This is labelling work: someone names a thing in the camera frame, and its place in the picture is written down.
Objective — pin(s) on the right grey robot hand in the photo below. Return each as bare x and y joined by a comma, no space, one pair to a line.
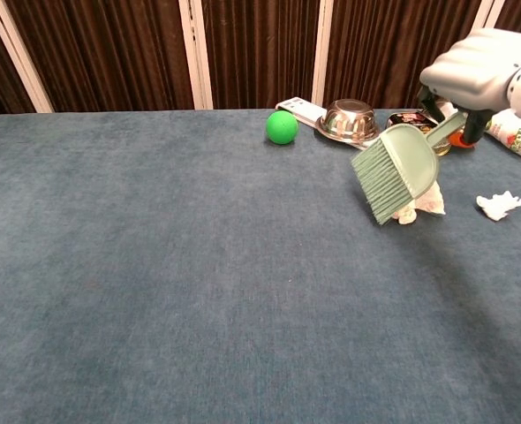
472,75

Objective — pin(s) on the large white paper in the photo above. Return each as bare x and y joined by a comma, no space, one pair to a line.
432,201

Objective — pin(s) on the small white paper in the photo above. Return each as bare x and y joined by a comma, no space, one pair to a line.
499,205

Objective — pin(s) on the white label bottle yellow cap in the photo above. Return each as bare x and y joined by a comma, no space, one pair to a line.
516,132

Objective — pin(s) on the gold tin can black label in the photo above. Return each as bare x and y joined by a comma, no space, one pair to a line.
408,119

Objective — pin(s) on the steel bowl with flat base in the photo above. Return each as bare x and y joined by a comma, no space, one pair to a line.
349,119

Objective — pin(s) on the white flat plastic strip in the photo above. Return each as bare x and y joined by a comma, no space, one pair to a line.
296,107

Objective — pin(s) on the green ball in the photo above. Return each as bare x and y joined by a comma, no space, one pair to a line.
281,127

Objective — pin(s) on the white screen frame post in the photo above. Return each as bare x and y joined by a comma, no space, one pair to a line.
322,53
196,53
485,13
17,53

